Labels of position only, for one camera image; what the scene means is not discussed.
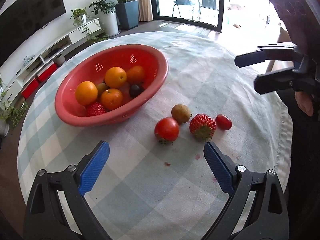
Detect dark purple plum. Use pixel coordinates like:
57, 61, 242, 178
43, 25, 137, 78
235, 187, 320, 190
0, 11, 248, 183
129, 85, 144, 99

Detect big red strawberry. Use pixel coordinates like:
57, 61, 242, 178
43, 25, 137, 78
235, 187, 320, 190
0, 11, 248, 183
189, 114, 216, 140

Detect orange fruit in bowl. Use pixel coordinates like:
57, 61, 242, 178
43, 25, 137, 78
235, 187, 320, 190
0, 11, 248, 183
75, 81, 98, 106
126, 66, 144, 85

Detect left red storage box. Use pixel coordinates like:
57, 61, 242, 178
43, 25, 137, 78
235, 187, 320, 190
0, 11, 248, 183
21, 78, 40, 100

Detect large orange fruit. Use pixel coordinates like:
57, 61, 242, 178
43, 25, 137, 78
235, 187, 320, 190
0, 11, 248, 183
104, 67, 127, 88

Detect person's right hand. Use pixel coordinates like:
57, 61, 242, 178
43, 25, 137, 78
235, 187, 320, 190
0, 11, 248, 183
295, 92, 313, 116

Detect black balcony chair right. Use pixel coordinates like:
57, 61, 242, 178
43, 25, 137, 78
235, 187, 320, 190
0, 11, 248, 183
199, 0, 218, 15

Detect trailing plant on console left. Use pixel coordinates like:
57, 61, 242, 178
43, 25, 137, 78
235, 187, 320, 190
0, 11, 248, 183
1, 79, 28, 139

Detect small grey pot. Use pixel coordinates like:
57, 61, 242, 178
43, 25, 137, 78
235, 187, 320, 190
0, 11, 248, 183
54, 54, 66, 66

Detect plant in white tall pot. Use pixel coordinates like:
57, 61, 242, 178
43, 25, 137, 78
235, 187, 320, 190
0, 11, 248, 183
89, 0, 119, 37

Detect small red cherry tomato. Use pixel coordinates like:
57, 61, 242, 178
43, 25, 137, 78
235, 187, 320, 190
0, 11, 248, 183
215, 114, 232, 131

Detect right red storage box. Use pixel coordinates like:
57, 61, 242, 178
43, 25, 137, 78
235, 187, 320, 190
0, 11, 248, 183
36, 63, 58, 83

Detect red plastic colander bowl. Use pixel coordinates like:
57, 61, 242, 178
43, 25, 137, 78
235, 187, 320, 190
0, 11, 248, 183
55, 44, 169, 127

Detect round red tomato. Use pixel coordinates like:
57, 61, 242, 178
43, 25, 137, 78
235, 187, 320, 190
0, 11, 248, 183
154, 117, 180, 144

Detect small brown longan fruit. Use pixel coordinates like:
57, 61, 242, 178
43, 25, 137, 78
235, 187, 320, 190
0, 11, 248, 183
96, 82, 109, 96

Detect trailing plant on console right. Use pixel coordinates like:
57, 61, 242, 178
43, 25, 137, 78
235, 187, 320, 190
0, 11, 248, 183
71, 7, 109, 44

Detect orange fruit far in bowl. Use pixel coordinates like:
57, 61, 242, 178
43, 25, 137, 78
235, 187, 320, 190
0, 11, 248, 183
126, 66, 144, 85

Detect black wall television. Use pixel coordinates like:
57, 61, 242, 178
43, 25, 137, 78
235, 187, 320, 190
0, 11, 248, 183
1, 0, 66, 64

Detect red storage box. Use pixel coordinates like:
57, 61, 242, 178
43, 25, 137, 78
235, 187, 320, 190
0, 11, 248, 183
21, 78, 40, 100
36, 63, 58, 83

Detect tall plant blue pot right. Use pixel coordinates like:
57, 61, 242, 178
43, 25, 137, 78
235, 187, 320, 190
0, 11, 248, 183
115, 0, 139, 30

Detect white tv console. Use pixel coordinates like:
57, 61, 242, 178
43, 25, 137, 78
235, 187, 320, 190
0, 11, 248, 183
1, 18, 102, 107

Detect checkered green white tablecloth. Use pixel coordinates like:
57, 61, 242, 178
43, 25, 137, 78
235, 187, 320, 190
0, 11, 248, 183
17, 32, 293, 239

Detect small orange fruit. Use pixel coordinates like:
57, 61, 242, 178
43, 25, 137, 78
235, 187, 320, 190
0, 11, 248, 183
100, 88, 123, 111

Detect trailing plant on console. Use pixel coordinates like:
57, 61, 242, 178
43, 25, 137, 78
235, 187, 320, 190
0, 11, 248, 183
1, 79, 28, 139
71, 7, 109, 44

